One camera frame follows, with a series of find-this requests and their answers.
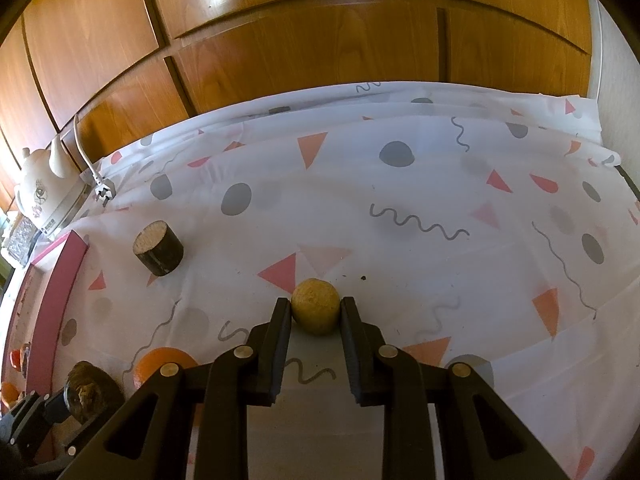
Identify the white power cord with plug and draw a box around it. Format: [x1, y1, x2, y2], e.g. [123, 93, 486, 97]
[72, 114, 117, 209]

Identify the pink shallow tray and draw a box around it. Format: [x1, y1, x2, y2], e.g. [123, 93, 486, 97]
[0, 230, 91, 413]

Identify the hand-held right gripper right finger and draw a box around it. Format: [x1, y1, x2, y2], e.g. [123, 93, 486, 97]
[339, 296, 572, 480]

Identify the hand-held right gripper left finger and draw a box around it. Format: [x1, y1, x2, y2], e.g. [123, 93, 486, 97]
[55, 297, 293, 480]

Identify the cut taro with pale face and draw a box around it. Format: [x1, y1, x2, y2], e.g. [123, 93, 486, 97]
[132, 219, 185, 277]

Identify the wooden wardrobe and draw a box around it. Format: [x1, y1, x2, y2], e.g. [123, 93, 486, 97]
[0, 0, 598, 213]

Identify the silver ornate tissue box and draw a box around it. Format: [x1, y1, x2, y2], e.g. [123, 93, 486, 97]
[1, 212, 40, 264]

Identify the round brown taro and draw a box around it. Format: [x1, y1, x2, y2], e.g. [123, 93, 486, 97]
[63, 360, 126, 422]

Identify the small yellow potato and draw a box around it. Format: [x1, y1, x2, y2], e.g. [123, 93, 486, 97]
[291, 278, 340, 337]

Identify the white ceramic electric kettle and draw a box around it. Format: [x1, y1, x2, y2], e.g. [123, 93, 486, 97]
[13, 140, 97, 237]

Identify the orange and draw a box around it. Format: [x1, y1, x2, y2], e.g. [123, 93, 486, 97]
[132, 346, 199, 392]
[0, 381, 22, 409]

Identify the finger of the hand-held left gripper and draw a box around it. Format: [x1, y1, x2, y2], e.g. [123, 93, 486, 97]
[44, 389, 69, 425]
[61, 406, 119, 462]

